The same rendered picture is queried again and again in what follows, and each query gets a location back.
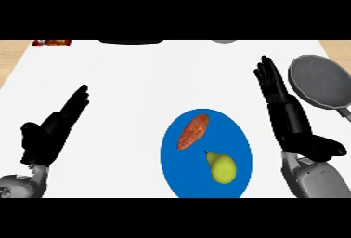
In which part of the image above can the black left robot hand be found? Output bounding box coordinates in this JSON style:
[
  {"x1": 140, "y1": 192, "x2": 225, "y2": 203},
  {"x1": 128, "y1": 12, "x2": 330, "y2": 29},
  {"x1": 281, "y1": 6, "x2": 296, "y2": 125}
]
[{"x1": 19, "y1": 84, "x2": 91, "y2": 167}]

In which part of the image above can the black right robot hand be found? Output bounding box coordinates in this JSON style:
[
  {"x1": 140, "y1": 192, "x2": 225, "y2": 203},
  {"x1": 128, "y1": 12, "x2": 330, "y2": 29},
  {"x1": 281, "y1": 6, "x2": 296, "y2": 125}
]
[{"x1": 252, "y1": 55, "x2": 348, "y2": 163}]

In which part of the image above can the grey frying pan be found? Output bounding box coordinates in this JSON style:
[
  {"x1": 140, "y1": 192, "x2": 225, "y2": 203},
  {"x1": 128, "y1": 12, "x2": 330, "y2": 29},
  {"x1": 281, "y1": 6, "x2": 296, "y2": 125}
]
[{"x1": 286, "y1": 54, "x2": 351, "y2": 123}]

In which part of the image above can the yellow-green pear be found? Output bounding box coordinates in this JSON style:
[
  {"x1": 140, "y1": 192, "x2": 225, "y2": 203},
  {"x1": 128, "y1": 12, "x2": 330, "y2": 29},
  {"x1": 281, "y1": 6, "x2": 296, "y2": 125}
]
[{"x1": 203, "y1": 150, "x2": 238, "y2": 185}]

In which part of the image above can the blue plate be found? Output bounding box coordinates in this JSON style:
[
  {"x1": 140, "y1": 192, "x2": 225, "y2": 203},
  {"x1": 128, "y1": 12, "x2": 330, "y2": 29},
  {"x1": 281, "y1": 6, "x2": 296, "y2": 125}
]
[{"x1": 159, "y1": 108, "x2": 253, "y2": 199}]

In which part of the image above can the orange-brown sweet potato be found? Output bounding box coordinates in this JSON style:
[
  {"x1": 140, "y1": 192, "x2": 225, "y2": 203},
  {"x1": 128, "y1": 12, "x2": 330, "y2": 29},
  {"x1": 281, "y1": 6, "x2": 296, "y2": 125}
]
[{"x1": 177, "y1": 113, "x2": 210, "y2": 152}]

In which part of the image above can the grey rounded object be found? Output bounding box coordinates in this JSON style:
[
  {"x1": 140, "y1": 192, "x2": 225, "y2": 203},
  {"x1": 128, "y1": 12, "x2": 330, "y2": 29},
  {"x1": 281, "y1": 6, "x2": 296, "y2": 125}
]
[{"x1": 210, "y1": 39, "x2": 238, "y2": 45}]

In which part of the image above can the red and orange box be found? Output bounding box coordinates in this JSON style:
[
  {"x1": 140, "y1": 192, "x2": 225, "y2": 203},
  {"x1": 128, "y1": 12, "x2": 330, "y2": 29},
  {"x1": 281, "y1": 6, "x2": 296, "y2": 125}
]
[{"x1": 29, "y1": 39, "x2": 72, "y2": 47}]

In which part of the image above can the black rounded object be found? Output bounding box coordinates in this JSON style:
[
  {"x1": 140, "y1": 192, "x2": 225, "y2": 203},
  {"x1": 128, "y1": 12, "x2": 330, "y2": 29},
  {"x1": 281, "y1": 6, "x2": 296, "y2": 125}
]
[{"x1": 97, "y1": 39, "x2": 165, "y2": 46}]

